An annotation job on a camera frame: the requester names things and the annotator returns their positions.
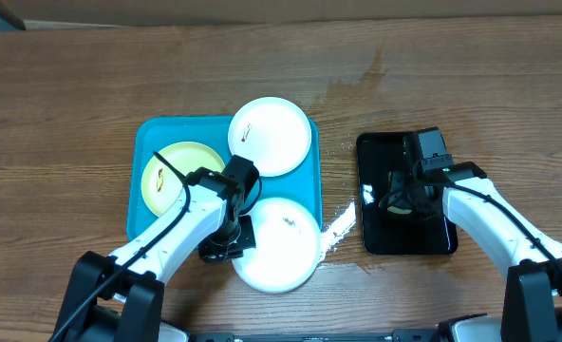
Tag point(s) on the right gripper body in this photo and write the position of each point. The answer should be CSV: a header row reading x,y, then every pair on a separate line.
x,y
403,189

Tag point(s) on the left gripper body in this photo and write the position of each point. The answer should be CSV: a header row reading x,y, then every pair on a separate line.
x,y
229,242

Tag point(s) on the white plate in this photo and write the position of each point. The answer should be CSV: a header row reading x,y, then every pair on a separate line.
x,y
273,133
287,247

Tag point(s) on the green yellow sponge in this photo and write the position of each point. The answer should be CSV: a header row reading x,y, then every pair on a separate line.
x,y
399,203

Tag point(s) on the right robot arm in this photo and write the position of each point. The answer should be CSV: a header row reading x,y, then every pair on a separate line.
x,y
530,261

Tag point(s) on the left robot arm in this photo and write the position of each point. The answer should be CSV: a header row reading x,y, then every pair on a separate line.
x,y
119,297

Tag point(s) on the black rectangular tray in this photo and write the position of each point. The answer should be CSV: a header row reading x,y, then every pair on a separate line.
x,y
391,234

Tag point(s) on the teal plastic tray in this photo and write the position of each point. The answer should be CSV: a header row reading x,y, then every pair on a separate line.
x,y
303,184

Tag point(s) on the yellow plate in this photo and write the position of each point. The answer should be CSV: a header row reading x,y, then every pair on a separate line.
x,y
160,187

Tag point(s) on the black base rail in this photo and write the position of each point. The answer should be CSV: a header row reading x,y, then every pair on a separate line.
x,y
399,335

